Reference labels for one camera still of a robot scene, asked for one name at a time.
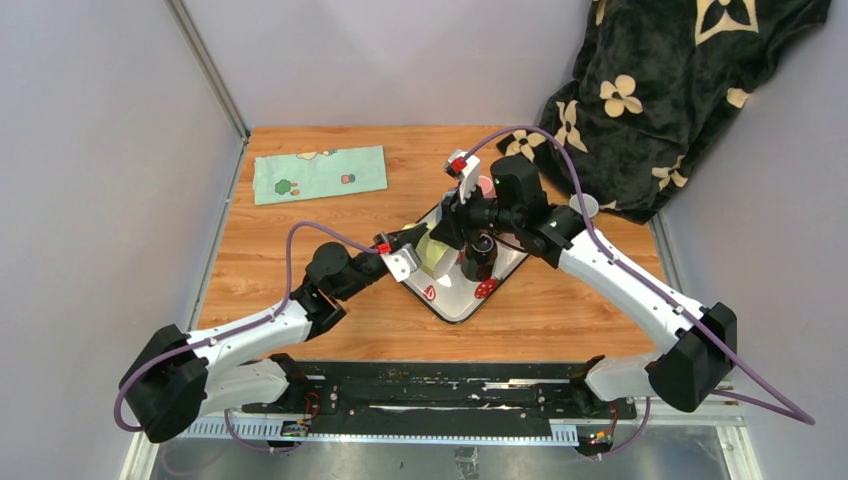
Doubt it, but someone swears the pink tall mug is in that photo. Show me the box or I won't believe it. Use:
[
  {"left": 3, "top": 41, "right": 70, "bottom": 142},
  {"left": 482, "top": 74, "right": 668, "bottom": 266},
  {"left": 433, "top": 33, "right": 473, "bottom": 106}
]
[{"left": 477, "top": 176, "right": 495, "bottom": 198}]

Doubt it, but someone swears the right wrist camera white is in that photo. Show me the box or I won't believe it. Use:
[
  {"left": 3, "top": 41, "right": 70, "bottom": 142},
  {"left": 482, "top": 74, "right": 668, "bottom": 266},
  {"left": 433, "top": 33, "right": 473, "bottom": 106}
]
[{"left": 444, "top": 149, "right": 481, "bottom": 205}]

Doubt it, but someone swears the black floral plush blanket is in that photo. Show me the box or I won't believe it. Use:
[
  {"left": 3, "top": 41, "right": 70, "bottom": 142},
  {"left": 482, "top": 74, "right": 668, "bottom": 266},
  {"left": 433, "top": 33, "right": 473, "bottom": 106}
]
[{"left": 497, "top": 1, "right": 830, "bottom": 224}]

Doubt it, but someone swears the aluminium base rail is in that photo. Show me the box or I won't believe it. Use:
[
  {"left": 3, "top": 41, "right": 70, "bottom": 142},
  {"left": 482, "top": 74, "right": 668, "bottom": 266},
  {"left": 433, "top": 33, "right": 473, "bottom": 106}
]
[{"left": 125, "top": 370, "right": 763, "bottom": 480}]

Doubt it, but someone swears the yellow-green faceted mug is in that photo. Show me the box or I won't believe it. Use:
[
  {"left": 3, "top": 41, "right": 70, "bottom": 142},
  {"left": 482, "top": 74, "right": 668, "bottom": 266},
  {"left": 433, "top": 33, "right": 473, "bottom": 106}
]
[{"left": 400, "top": 222, "right": 459, "bottom": 283}]

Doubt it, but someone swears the aluminium frame post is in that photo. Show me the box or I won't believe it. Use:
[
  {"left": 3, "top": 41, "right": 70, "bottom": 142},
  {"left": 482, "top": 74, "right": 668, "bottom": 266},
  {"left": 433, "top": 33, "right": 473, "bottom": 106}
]
[{"left": 164, "top": 0, "right": 250, "bottom": 144}]

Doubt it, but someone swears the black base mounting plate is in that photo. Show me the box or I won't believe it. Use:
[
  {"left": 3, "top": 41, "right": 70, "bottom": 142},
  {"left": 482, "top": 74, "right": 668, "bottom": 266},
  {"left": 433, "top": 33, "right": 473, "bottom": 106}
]
[{"left": 231, "top": 361, "right": 637, "bottom": 444}]

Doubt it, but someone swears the mint green printed cloth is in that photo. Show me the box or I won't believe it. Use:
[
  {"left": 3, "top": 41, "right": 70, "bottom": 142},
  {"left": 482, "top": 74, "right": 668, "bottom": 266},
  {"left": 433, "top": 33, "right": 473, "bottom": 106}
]
[{"left": 252, "top": 146, "right": 388, "bottom": 206}]

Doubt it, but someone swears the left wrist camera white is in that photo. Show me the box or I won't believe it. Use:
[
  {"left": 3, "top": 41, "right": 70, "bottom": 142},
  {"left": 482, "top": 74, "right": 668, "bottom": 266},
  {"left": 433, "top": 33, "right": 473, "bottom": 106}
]
[{"left": 379, "top": 244, "right": 421, "bottom": 283}]

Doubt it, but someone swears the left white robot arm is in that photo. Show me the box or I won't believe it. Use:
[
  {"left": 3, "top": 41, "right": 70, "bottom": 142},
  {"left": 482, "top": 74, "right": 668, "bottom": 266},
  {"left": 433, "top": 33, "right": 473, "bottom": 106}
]
[{"left": 113, "top": 223, "right": 427, "bottom": 443}]

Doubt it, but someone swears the black glossy mug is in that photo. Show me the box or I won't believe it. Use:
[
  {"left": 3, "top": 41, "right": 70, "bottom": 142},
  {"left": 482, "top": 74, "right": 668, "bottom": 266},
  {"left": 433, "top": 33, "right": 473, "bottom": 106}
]
[{"left": 460, "top": 233, "right": 498, "bottom": 283}]

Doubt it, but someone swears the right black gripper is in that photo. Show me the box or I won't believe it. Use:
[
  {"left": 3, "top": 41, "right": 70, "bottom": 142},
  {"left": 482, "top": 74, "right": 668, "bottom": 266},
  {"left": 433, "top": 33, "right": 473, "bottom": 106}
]
[{"left": 429, "top": 179, "right": 522, "bottom": 251}]

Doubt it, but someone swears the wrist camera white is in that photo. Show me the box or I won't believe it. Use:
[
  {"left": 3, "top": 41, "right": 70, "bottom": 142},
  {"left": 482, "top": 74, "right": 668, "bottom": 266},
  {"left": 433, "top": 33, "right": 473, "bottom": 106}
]
[
  {"left": 444, "top": 149, "right": 481, "bottom": 205},
  {"left": 379, "top": 244, "right": 421, "bottom": 283}
]

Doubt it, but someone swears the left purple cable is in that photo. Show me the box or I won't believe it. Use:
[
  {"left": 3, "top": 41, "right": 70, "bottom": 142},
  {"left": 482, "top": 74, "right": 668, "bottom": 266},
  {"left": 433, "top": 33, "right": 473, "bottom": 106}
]
[{"left": 113, "top": 220, "right": 392, "bottom": 454}]

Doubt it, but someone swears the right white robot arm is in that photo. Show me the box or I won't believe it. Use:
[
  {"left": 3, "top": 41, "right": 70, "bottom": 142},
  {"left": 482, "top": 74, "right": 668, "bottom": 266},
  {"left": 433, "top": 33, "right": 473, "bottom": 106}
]
[{"left": 433, "top": 151, "right": 737, "bottom": 418}]

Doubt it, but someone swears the strawberry print white tray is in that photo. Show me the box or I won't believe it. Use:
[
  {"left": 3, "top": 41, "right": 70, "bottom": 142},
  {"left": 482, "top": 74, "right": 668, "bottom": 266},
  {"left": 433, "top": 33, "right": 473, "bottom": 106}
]
[{"left": 402, "top": 240, "right": 529, "bottom": 324}]

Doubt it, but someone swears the grey-blue small mug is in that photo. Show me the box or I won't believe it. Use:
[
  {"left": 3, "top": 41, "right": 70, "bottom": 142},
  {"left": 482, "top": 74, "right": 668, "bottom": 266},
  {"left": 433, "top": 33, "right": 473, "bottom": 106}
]
[{"left": 568, "top": 193, "right": 600, "bottom": 220}]

